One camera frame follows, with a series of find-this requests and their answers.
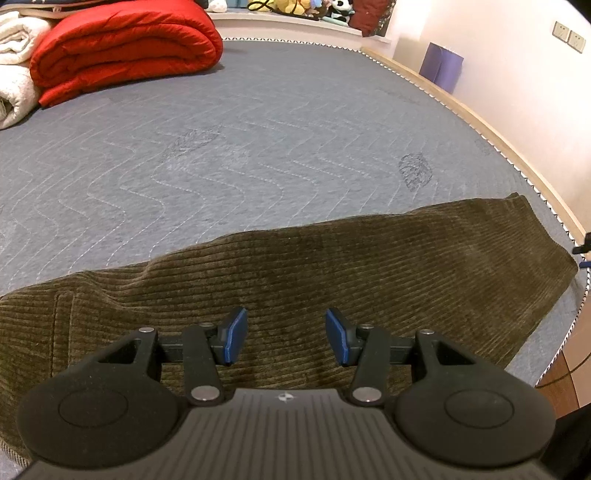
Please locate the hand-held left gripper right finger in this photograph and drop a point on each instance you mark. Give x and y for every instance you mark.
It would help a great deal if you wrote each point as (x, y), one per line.
(336, 334)

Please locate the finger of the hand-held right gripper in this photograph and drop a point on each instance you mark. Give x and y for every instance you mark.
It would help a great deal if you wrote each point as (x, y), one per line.
(585, 244)

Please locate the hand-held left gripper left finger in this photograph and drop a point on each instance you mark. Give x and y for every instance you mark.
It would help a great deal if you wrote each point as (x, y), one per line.
(236, 334)

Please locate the grey quilted mattress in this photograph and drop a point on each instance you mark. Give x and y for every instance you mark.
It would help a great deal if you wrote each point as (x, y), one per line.
(277, 138)

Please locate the purple box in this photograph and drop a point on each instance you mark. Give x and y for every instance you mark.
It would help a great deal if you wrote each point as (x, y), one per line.
(441, 67)

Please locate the red folded quilt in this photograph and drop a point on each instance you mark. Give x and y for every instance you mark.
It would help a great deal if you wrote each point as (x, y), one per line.
(129, 46)

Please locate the dark red cushion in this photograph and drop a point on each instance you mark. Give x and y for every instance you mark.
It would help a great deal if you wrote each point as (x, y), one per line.
(369, 16)

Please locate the pile of plush toys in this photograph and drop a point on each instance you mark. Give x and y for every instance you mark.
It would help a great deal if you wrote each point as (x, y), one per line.
(295, 6)

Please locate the cream folded blanket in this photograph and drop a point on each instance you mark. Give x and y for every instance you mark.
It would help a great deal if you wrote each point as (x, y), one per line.
(18, 55)

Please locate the wooden bed frame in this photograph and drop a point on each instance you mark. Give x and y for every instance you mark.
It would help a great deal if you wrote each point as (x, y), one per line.
(508, 138)

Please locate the white wall socket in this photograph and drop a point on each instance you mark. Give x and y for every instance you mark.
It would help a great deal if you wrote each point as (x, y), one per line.
(576, 40)
(561, 30)

